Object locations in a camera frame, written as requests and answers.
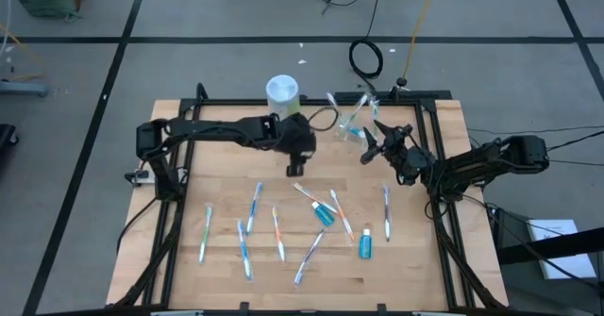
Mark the black cable clamp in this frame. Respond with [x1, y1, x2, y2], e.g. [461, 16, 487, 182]
[390, 75, 410, 101]

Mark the black beam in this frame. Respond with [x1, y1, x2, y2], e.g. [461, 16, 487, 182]
[495, 226, 604, 266]

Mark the green bag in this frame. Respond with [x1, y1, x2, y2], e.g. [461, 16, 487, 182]
[16, 0, 84, 24]

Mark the yellow hanging cable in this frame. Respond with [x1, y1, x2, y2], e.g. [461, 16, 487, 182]
[400, 0, 440, 84]

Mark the orange toothbrush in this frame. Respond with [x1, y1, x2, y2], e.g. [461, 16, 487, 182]
[292, 182, 339, 214]
[271, 206, 287, 263]
[328, 188, 357, 242]

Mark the blue toothbrush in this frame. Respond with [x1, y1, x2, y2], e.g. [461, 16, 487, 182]
[342, 93, 369, 136]
[245, 181, 264, 236]
[236, 219, 254, 282]

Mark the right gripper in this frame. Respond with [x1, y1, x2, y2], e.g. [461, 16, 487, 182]
[361, 120, 424, 166]

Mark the white green wipes canister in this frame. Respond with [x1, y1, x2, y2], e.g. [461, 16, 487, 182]
[264, 74, 302, 119]

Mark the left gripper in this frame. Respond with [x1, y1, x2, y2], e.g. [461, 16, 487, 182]
[273, 111, 317, 177]

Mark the black aluminium table frame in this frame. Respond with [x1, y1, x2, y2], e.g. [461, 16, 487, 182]
[110, 82, 509, 316]

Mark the green toothbrush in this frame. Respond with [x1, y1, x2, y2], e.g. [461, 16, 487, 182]
[369, 99, 380, 138]
[197, 205, 213, 265]

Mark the black coiled cable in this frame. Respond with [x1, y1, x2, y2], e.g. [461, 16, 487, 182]
[347, 0, 385, 81]

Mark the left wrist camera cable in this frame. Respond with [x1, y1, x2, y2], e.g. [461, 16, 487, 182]
[309, 106, 341, 133]

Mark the clear acrylic organizer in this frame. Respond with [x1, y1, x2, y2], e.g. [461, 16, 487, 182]
[335, 93, 381, 142]

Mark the black side cable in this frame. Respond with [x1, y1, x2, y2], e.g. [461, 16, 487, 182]
[549, 158, 604, 167]
[466, 125, 604, 136]
[546, 130, 604, 153]

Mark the purple toothbrush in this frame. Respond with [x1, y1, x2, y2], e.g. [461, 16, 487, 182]
[293, 229, 326, 287]
[381, 185, 393, 242]

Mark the grey metal base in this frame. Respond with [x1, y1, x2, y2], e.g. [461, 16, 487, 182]
[0, 79, 49, 98]

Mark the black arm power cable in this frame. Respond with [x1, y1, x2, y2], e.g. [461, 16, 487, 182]
[116, 195, 159, 256]

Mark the white paper sheet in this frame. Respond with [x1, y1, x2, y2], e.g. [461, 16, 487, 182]
[527, 218, 598, 281]

